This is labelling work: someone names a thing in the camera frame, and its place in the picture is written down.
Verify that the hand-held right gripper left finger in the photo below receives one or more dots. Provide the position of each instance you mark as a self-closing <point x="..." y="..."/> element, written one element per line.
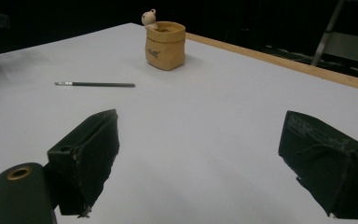
<point x="87" y="161"/>

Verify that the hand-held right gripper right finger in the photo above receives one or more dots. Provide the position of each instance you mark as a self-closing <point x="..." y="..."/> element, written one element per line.
<point x="326" y="165"/>

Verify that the thin dark paint brush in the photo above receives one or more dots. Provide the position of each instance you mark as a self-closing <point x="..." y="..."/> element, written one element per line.
<point x="102" y="84"/>

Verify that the tan paper pen holder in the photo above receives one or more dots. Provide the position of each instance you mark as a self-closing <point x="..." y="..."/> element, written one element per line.
<point x="165" y="46"/>

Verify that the wooden table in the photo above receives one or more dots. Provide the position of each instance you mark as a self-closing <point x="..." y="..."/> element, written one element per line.
<point x="292" y="63"/>

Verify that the white table mat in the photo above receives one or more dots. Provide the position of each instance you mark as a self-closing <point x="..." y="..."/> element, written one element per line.
<point x="199" y="124"/>

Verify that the grey metal stand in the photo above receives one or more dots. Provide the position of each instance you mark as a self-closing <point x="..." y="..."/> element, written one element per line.
<point x="348" y="43"/>

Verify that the small cream bear figure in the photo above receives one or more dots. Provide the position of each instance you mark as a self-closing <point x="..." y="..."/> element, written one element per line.
<point x="149" y="18"/>

